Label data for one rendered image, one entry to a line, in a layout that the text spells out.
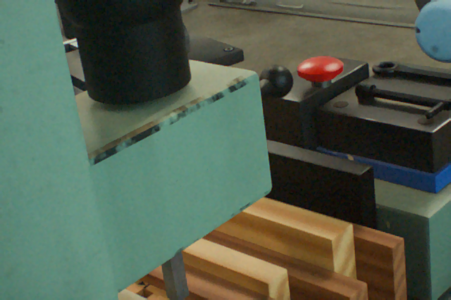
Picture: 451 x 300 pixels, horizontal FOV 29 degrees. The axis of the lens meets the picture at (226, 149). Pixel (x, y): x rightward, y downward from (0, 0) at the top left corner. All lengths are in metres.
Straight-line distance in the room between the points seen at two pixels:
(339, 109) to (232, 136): 0.14
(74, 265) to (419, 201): 0.26
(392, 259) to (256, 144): 0.10
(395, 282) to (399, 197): 0.06
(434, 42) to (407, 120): 0.48
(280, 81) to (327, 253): 0.10
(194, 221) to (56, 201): 0.12
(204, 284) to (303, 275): 0.06
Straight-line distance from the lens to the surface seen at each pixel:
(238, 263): 0.49
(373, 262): 0.49
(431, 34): 1.01
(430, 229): 0.52
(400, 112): 0.55
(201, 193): 0.42
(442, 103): 0.54
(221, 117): 0.42
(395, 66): 0.61
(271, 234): 0.50
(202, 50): 1.30
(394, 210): 0.53
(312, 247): 0.49
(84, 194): 0.32
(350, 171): 0.49
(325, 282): 0.48
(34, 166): 0.31
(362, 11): 4.11
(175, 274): 0.47
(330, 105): 0.57
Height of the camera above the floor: 1.22
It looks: 25 degrees down
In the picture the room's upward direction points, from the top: 8 degrees counter-clockwise
